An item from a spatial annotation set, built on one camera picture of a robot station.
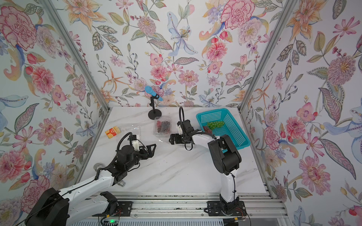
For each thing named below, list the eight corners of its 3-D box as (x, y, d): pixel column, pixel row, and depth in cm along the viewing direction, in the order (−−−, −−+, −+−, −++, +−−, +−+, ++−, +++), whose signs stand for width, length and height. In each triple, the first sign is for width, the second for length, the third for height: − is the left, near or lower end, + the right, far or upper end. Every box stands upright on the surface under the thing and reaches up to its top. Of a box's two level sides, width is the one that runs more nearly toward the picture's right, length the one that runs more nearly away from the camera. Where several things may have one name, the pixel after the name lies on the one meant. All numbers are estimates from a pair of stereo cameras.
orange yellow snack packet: (109, 139, 104) (108, 137, 102) (105, 133, 107) (104, 131, 105) (122, 132, 108) (121, 130, 106) (118, 127, 112) (116, 125, 110)
